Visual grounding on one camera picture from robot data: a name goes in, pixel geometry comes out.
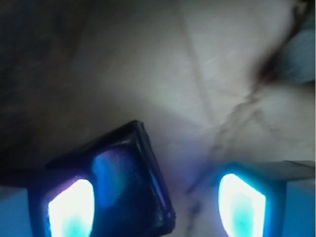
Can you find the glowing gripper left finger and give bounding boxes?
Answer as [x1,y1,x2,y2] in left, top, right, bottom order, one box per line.
[48,179,95,237]

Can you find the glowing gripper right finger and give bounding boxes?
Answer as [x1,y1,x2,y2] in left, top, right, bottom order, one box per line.
[218,173,267,237]

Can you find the black box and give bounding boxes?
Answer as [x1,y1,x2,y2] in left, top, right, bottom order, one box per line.
[27,119,177,237]

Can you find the brown paper bag bin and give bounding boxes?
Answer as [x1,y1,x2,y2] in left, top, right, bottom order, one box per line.
[0,0,316,237]

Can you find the blue sponge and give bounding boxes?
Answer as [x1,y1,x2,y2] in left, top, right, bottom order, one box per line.
[278,14,316,84]

